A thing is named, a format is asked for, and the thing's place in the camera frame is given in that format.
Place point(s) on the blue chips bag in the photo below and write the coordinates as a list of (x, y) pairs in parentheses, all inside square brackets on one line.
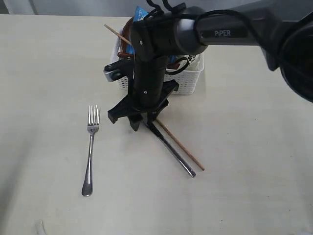
[(139, 14)]

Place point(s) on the silver fork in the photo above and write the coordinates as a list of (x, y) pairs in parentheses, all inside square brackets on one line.
[(92, 128)]

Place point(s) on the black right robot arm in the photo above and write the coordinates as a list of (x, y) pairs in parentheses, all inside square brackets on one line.
[(283, 29)]

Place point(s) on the dark red wooden spoon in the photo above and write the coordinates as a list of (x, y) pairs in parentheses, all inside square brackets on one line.
[(173, 61)]

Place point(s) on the silver table knife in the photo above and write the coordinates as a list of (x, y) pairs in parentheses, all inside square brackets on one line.
[(176, 154)]

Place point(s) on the white floral ceramic bowl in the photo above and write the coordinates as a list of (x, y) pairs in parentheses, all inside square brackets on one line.
[(193, 62)]

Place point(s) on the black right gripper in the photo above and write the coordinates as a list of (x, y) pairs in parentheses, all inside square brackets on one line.
[(147, 92)]

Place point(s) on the white perforated plastic basket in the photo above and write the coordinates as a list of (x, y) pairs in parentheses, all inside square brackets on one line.
[(187, 79)]

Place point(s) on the wooden chopstick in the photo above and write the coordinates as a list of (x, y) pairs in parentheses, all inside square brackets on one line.
[(187, 152), (117, 34)]

